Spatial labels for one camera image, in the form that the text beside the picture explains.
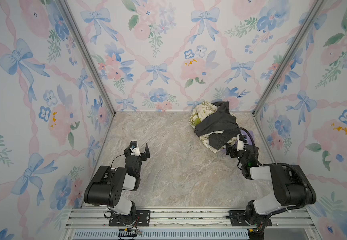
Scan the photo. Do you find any purple cloth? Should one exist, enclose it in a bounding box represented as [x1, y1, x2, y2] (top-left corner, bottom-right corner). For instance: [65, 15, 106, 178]
[220, 130, 258, 155]

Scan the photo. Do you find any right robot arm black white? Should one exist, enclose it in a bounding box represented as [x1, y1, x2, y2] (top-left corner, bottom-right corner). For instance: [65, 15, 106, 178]
[225, 145, 316, 234]

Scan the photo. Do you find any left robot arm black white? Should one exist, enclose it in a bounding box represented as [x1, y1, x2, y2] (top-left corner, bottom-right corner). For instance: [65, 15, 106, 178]
[84, 141, 151, 228]

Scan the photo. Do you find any dark grey cloth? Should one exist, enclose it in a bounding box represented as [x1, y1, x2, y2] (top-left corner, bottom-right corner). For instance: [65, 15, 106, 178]
[193, 101, 241, 152]

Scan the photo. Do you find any cream green patterned cloth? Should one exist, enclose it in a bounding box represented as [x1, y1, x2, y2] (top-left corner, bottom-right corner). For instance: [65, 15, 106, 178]
[189, 101, 240, 154]

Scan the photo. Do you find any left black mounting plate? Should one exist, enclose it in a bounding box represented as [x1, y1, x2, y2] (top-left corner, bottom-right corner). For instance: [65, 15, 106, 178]
[105, 210, 151, 227]

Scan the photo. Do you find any black mounting plate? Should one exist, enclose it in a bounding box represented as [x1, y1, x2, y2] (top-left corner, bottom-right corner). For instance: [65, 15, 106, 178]
[225, 210, 266, 228]
[105, 210, 151, 227]

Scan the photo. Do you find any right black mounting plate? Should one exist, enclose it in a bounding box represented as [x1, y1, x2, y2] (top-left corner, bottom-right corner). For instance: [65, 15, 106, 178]
[225, 210, 266, 228]

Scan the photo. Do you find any white ventilation grille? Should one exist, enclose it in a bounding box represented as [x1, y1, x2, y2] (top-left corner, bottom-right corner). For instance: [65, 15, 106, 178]
[71, 229, 250, 240]

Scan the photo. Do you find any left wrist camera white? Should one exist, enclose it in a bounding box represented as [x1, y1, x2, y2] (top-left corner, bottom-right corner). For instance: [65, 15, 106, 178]
[130, 141, 141, 156]

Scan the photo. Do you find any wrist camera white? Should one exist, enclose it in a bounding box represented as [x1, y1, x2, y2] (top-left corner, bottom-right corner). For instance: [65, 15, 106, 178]
[130, 141, 141, 156]
[236, 140, 244, 151]

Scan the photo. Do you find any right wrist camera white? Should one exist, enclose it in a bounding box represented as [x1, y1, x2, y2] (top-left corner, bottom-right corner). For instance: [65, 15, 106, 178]
[236, 140, 244, 151]

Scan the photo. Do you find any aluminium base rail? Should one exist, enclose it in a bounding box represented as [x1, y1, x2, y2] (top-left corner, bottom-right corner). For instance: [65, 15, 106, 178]
[61, 206, 321, 240]

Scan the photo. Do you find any left aluminium corner post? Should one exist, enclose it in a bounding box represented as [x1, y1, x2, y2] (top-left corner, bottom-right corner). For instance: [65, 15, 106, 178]
[56, 0, 116, 117]

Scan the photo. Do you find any aluminium corner post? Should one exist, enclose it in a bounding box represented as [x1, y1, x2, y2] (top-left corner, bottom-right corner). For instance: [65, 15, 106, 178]
[252, 0, 325, 117]
[56, 0, 116, 117]

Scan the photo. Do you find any right aluminium corner post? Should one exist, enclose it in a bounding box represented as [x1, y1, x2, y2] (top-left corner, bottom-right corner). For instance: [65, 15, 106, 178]
[252, 0, 325, 117]

